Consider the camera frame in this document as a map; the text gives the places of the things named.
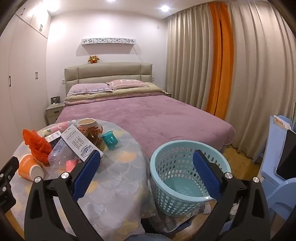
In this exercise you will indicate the white printed carton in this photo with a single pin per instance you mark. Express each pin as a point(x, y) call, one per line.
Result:
point(76, 141)

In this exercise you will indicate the dark patterned cloth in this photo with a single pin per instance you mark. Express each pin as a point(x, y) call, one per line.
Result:
point(171, 222)

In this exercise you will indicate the orange plush toy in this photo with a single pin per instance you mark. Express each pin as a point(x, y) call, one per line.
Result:
point(93, 59)

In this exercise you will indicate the clear plastic bottle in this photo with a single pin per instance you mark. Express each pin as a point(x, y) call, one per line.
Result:
point(59, 155)

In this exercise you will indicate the purple pillow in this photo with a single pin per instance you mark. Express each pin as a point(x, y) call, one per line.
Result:
point(89, 88)

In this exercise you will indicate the red brown snack packet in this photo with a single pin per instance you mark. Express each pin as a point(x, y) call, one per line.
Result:
point(92, 135)

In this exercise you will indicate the pink floral tissue pack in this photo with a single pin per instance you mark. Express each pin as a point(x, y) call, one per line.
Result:
point(62, 126)

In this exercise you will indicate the orange paper cup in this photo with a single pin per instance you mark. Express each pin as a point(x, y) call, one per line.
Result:
point(26, 165)

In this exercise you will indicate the beige quilt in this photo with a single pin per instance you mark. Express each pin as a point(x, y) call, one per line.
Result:
point(129, 93)

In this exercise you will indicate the pink pillow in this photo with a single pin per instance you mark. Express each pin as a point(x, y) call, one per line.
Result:
point(127, 83)

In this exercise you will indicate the white carved wall shelf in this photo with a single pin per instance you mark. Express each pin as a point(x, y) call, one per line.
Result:
point(108, 41)

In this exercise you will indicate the orange curtain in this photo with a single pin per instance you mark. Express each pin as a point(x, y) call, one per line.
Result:
point(220, 69)

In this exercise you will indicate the light blue plastic basket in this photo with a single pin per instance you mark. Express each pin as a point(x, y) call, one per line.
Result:
point(175, 185)

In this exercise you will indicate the dark tablet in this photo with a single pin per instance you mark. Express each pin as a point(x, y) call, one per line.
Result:
point(286, 155)

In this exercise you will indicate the beige padded headboard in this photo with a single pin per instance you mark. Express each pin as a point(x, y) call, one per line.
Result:
point(104, 71)

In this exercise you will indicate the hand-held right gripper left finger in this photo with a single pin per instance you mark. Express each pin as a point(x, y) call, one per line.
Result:
point(86, 173)

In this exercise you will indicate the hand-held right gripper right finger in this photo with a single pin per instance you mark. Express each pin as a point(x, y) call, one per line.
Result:
point(205, 173)

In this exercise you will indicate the teal plastic cup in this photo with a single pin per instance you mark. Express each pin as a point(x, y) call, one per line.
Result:
point(109, 139)

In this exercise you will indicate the grey nightstand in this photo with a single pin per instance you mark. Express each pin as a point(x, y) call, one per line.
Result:
point(167, 94)
point(53, 113)

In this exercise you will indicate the small white printed packet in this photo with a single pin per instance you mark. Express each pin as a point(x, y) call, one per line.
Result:
point(53, 136)

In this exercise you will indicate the pink plastic cap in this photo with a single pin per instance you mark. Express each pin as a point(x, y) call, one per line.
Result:
point(71, 165)

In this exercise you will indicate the white wardrobe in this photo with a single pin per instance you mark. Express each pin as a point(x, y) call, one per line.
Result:
point(23, 81)

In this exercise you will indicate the blue plastic chair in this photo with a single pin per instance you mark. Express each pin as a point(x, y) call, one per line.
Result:
point(281, 194)

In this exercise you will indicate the orange plastic bag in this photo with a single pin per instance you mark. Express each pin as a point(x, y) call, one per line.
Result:
point(38, 146)

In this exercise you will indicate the panda print paper cup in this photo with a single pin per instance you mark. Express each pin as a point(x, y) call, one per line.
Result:
point(89, 122)

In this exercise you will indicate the bed with purple blanket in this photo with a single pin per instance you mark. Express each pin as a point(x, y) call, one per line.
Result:
point(150, 115)

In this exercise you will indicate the beige curtain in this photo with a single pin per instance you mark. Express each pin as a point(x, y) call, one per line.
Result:
point(189, 58)
point(259, 81)

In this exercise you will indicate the round ceiling light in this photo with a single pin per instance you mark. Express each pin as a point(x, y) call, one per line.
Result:
point(164, 8)

